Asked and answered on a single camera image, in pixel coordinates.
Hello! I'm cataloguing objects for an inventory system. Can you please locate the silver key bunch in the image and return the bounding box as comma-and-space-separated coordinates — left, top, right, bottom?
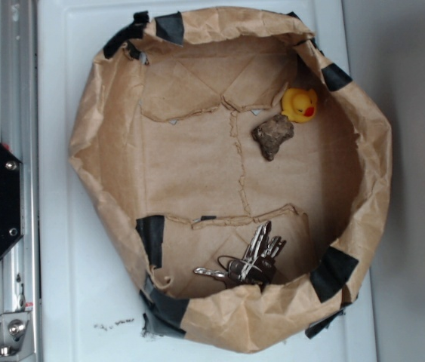
193, 220, 286, 291

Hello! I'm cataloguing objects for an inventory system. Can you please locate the brown paper bag bin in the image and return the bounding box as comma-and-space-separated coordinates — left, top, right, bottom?
69, 7, 392, 353

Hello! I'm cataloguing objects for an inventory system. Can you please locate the brown rock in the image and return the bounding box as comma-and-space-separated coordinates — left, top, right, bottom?
251, 114, 294, 161

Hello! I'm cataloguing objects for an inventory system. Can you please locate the yellow rubber duck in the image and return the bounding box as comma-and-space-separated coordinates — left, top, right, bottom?
281, 87, 318, 123

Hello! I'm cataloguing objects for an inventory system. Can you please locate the aluminium extrusion rail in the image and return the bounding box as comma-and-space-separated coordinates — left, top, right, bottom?
0, 1, 42, 361

